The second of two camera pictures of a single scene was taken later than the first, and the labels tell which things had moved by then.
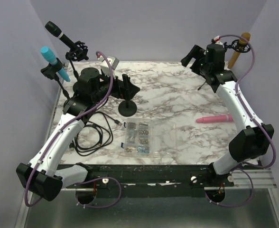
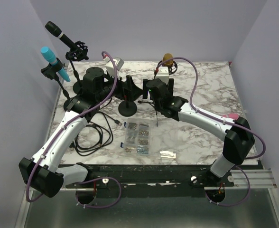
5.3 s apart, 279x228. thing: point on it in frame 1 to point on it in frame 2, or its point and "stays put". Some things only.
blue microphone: [51, 58] stays put
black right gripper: [198, 52] to [170, 87]
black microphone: [56, 31] stays put
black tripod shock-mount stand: [236, 45] to [172, 70]
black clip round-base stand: [50, 71] stays put
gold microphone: [243, 40] to [166, 57]
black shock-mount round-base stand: [79, 53] stays put
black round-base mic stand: [127, 108] stays put
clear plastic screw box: [138, 137] stays put
